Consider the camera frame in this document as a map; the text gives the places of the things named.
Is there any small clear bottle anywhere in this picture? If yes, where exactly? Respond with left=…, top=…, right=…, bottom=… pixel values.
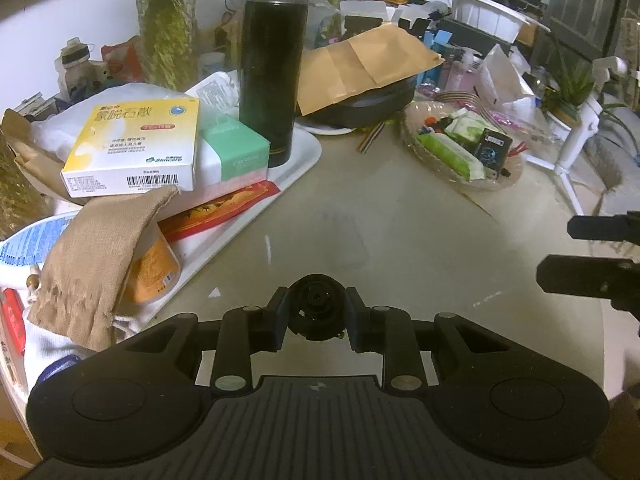
left=55, top=37, right=96, bottom=103

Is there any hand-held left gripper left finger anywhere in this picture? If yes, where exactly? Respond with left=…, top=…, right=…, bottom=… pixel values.
left=120, top=286, right=290, bottom=395

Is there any white printed packet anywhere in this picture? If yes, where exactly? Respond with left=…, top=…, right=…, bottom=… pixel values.
left=185, top=70, right=241, bottom=116

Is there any yellow white medicine box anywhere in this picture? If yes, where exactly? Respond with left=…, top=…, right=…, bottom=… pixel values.
left=60, top=96, right=201, bottom=198

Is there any round shallow basket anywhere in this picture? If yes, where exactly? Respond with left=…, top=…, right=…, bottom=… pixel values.
left=399, top=100, right=526, bottom=192

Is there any white gimbal tripod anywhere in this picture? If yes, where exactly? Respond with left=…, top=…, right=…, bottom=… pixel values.
left=525, top=55, right=631, bottom=216

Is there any green wipes pack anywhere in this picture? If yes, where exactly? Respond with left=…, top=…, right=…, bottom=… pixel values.
left=417, top=132, right=487, bottom=182

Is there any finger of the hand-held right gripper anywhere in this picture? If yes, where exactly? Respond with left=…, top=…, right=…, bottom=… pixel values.
left=567, top=214, right=640, bottom=247
left=536, top=255, right=640, bottom=323

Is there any black cylindrical device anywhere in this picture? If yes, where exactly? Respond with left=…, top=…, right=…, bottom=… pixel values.
left=286, top=274, right=348, bottom=342

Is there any blue white packet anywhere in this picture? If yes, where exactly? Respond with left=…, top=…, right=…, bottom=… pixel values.
left=0, top=212, right=83, bottom=266

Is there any green tissue pack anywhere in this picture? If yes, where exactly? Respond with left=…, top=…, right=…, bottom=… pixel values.
left=199, top=112, right=272, bottom=183

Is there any white flat box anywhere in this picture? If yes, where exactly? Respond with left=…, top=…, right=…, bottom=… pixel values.
left=192, top=132, right=273, bottom=196

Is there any red envelope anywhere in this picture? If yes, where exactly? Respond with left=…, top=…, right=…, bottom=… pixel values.
left=160, top=182, right=281, bottom=243

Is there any white tray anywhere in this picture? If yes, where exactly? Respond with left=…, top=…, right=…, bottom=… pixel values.
left=0, top=122, right=323, bottom=466

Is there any black zip case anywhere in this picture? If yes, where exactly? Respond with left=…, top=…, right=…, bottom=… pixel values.
left=300, top=72, right=418, bottom=128

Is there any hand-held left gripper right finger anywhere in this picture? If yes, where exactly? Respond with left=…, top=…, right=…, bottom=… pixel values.
left=345, top=287, right=521, bottom=393

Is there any brown paper bag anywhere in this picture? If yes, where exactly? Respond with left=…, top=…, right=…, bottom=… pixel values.
left=0, top=107, right=66, bottom=201

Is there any black thermos bottle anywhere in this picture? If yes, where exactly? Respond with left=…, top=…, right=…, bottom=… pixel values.
left=239, top=0, right=313, bottom=168

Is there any black snack packet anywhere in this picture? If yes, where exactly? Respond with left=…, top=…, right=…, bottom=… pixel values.
left=472, top=129, right=513, bottom=173

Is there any aloe plant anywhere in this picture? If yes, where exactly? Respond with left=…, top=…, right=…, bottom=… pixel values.
left=542, top=30, right=640, bottom=126

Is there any orange packet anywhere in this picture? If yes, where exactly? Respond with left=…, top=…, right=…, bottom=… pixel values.
left=117, top=225, right=181, bottom=306

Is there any red white packet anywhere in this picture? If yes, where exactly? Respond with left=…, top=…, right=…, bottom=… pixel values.
left=0, top=287, right=26, bottom=356

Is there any white plate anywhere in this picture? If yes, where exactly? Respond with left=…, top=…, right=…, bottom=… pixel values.
left=300, top=119, right=358, bottom=136

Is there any blue product box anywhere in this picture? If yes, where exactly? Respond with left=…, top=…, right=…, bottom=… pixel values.
left=422, top=30, right=453, bottom=86

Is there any thin brown stick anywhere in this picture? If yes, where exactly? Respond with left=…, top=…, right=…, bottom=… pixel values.
left=460, top=187, right=501, bottom=223

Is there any white green packet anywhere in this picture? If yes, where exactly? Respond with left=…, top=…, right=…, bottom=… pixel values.
left=442, top=110, right=483, bottom=143

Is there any white takeaway container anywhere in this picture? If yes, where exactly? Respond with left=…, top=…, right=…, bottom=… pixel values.
left=447, top=0, right=551, bottom=41

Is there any brown paper envelope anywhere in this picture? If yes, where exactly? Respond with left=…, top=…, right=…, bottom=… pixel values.
left=295, top=25, right=446, bottom=118

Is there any tan drawstring pouch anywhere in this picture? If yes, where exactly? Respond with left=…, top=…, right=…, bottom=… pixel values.
left=27, top=185, right=181, bottom=353

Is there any orange plastic bag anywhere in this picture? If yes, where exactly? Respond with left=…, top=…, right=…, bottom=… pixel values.
left=100, top=35, right=146, bottom=83

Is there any dark grid window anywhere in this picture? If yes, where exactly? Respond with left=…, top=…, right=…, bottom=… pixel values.
left=547, top=0, right=633, bottom=61

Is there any pink wrapped packet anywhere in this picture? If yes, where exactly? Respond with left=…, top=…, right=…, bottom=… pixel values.
left=482, top=107, right=543, bottom=136

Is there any pink liquid bottle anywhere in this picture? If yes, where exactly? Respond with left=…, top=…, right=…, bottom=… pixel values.
left=445, top=50, right=473, bottom=92

